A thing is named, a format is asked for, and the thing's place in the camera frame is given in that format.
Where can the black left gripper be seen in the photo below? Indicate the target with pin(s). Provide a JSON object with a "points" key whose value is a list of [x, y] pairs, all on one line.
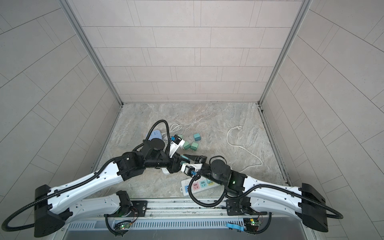
{"points": [[174, 165]]}

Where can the white multicolour power strip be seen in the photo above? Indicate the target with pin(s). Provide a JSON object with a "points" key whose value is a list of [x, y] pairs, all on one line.
{"points": [[198, 186]]}

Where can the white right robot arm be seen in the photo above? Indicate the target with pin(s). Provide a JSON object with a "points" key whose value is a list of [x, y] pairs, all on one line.
{"points": [[245, 195]]}

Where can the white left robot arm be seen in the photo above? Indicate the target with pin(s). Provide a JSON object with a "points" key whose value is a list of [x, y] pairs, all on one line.
{"points": [[54, 206]]}

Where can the teal plug adapter upper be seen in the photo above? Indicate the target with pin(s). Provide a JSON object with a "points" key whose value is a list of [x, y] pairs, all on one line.
{"points": [[197, 137]]}

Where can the white square power socket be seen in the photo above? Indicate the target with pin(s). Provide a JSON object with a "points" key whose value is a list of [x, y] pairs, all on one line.
{"points": [[165, 171]]}

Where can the blue square power socket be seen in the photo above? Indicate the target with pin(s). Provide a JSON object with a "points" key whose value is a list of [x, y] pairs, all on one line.
{"points": [[155, 134]]}

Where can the blue connector tag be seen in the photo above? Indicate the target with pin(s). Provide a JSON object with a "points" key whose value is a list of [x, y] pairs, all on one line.
{"points": [[236, 227]]}

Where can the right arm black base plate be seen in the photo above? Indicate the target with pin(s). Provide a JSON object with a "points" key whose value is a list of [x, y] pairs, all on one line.
{"points": [[242, 207]]}

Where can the white round plug with cable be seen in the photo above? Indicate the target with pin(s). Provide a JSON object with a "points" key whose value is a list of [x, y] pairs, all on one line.
{"points": [[239, 128]]}

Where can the right circuit board with wires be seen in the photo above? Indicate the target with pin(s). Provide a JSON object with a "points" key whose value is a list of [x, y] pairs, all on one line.
{"points": [[252, 226]]}

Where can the circuit board with wires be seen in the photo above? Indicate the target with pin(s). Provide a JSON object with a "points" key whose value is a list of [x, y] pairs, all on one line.
{"points": [[123, 226], [252, 226]]}

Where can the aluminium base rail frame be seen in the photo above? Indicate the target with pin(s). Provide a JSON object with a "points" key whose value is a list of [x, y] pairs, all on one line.
{"points": [[182, 219]]}

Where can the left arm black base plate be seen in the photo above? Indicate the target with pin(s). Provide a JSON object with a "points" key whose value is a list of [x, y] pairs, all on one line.
{"points": [[133, 209]]}

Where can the left circuit board with wires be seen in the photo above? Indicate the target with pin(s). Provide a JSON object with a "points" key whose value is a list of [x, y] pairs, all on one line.
{"points": [[123, 226]]}

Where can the metal corner wall profile right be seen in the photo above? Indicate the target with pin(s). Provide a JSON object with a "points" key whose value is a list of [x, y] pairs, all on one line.
{"points": [[288, 43]]}

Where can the metal corner wall profile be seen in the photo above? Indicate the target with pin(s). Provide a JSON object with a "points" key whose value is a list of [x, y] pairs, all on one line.
{"points": [[88, 47], [288, 43]]}

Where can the metal corner wall profile left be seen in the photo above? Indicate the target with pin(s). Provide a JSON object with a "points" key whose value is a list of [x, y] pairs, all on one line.
{"points": [[88, 47]]}

